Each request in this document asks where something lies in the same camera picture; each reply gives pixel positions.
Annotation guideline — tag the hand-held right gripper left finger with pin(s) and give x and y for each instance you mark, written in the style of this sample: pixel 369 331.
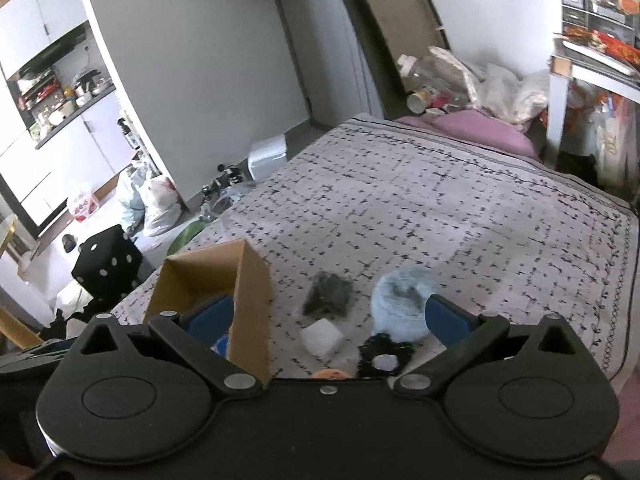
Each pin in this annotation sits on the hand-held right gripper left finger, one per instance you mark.
pixel 212 319

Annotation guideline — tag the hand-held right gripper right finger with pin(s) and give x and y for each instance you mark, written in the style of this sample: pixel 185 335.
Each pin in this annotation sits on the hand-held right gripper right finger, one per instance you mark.
pixel 445 321

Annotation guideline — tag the brown cardboard box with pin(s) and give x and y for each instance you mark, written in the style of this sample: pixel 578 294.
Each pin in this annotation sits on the brown cardboard box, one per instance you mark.
pixel 250 305

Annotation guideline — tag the light blue fluffy headband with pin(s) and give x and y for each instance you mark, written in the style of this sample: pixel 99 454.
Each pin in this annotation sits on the light blue fluffy headband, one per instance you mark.
pixel 400 305

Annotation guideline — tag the black fuzzy scrunchie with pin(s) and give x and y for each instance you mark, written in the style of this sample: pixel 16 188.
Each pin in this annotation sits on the black fuzzy scrunchie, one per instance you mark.
pixel 372 347

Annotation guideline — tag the white foam cube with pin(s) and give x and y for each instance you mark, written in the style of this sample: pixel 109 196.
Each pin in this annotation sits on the white foam cube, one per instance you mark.
pixel 322 337

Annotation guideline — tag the dark grey item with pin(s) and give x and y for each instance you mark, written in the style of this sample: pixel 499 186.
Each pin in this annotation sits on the dark grey item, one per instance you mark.
pixel 327 294

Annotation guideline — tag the orange soft item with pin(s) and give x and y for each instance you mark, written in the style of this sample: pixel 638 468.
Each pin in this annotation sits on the orange soft item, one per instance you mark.
pixel 330 374

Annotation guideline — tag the colourful printed item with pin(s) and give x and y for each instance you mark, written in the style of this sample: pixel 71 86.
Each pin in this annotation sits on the colourful printed item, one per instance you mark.
pixel 221 345

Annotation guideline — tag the green leaf-shaped item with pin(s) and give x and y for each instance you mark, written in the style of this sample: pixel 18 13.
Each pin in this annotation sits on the green leaf-shaped item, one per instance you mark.
pixel 182 240

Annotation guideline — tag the black dice stool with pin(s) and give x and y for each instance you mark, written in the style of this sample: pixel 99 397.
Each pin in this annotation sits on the black dice stool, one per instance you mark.
pixel 107 267

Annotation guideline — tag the patterned white bedspread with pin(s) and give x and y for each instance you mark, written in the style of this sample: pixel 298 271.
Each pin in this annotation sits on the patterned white bedspread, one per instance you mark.
pixel 425 200

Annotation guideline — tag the white plastic bag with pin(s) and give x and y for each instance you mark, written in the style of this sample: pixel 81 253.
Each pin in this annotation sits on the white plastic bag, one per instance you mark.
pixel 161 205

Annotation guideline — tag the black gear on floor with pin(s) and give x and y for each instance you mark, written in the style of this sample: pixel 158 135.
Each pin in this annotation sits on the black gear on floor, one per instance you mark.
pixel 225 187

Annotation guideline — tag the dark cloth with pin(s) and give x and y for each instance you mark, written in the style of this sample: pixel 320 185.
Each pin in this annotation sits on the dark cloth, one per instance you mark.
pixel 57 327

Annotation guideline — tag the black shoe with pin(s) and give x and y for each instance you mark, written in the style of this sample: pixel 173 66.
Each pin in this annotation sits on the black shoe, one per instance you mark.
pixel 67 243

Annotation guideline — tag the white box appliance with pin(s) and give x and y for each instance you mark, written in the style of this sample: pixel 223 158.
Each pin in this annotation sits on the white box appliance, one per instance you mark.
pixel 267 157

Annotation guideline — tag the red and white bag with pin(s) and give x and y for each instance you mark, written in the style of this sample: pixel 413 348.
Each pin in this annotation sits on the red and white bag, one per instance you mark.
pixel 82 206

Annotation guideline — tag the pink pillow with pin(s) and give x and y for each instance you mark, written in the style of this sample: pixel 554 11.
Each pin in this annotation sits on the pink pillow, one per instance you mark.
pixel 470 130

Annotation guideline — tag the paper cup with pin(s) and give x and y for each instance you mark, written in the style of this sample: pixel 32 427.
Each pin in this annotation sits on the paper cup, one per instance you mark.
pixel 420 101

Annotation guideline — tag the pile of clear plastic bags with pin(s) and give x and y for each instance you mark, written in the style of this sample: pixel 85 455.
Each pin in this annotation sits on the pile of clear plastic bags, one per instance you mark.
pixel 500 90

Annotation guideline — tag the white desk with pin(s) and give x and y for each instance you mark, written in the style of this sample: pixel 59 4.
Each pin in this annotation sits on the white desk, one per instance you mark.
pixel 557 105

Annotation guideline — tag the colourful bags under desk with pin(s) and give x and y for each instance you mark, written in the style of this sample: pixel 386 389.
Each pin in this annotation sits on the colourful bags under desk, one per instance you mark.
pixel 605 130

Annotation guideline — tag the clear plastic jar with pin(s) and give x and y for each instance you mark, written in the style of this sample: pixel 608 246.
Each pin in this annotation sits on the clear plastic jar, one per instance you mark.
pixel 425 72

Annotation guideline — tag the leaning brown board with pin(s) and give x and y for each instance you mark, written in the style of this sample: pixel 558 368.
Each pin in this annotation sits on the leaning brown board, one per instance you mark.
pixel 395 25

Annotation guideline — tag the black range hood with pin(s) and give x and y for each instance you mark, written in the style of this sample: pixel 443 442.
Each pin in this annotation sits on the black range hood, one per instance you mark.
pixel 52 51

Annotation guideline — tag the grey drawer organizer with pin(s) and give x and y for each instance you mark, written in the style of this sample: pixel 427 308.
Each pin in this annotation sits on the grey drawer organizer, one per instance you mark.
pixel 590 2

